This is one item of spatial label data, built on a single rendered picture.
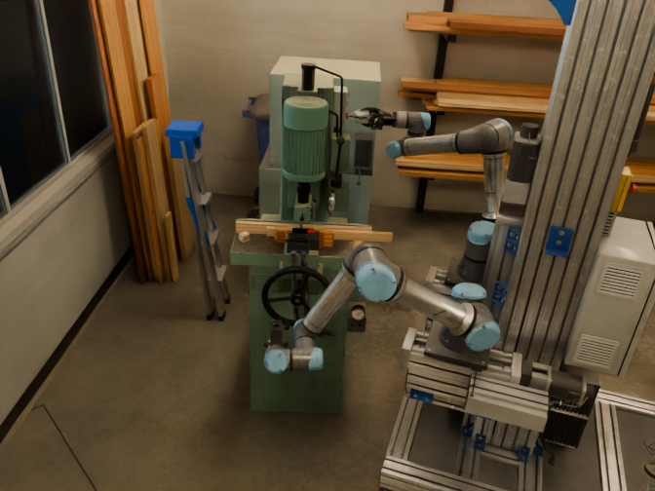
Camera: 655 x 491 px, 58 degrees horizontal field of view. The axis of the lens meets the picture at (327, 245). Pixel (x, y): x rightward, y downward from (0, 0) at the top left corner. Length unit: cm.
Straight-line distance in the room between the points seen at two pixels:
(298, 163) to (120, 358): 161
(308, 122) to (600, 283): 119
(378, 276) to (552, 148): 70
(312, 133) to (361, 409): 143
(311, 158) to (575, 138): 98
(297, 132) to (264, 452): 145
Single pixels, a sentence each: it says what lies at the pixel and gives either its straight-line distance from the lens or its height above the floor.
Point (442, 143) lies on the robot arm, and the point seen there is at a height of 135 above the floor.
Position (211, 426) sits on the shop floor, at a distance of 297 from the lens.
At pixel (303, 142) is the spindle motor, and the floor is 137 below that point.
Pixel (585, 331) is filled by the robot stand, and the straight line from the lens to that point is 226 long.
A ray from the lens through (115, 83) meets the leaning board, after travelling 353.
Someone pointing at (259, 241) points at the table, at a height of 90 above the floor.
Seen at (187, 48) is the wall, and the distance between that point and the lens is 481.
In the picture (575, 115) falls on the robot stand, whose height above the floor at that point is 165.
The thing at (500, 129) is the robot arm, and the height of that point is 143.
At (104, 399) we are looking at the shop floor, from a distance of 320.
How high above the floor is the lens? 215
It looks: 29 degrees down
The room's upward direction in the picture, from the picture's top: 3 degrees clockwise
